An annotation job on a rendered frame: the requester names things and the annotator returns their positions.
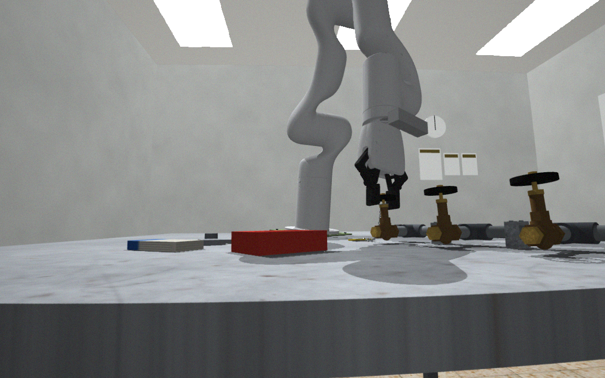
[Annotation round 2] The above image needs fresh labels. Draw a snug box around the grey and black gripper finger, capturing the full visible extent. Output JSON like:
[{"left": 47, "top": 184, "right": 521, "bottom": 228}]
[
  {"left": 385, "top": 172, "right": 408, "bottom": 210},
  {"left": 354, "top": 148, "right": 380, "bottom": 206}
]

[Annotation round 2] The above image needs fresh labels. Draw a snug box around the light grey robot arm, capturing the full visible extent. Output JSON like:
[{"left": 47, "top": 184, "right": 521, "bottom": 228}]
[{"left": 285, "top": 0, "right": 428, "bottom": 235}]

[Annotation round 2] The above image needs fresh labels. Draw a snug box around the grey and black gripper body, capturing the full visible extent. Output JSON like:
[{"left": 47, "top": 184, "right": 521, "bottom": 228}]
[{"left": 357, "top": 120, "right": 405, "bottom": 179}]

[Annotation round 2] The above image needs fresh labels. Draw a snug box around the dark red rectangular block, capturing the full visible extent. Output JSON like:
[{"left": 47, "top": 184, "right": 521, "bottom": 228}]
[{"left": 231, "top": 230, "right": 327, "bottom": 256}]

